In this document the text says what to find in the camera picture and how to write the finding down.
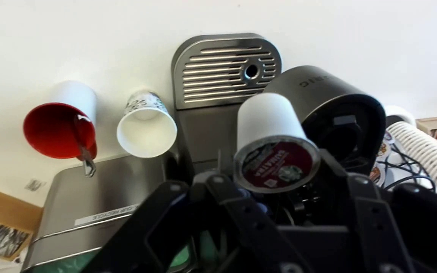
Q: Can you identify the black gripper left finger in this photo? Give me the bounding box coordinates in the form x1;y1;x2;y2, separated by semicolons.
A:
84;171;307;273

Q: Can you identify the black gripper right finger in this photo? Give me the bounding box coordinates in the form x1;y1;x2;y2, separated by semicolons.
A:
319;149;418;273

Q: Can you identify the white maroon-lidded coffee pod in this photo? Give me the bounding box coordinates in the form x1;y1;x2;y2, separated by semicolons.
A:
233;91;324;194

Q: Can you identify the black silver Keurig coffee maker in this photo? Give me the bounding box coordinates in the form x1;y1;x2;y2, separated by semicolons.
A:
171;32;389;224

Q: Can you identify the stainless steel appliance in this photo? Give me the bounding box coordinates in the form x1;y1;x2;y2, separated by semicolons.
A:
20;153;183;273

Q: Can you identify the metal spoon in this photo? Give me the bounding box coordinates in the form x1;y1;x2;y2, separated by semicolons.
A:
73;114;99;179

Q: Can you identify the stack of white paper cups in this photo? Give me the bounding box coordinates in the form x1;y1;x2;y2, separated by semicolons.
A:
385;105;437;206

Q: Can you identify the printed white paper cup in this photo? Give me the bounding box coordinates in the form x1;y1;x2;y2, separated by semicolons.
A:
116;89;180;159

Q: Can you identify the white mug red interior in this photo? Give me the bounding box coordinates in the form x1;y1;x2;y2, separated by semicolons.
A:
22;80;101;161

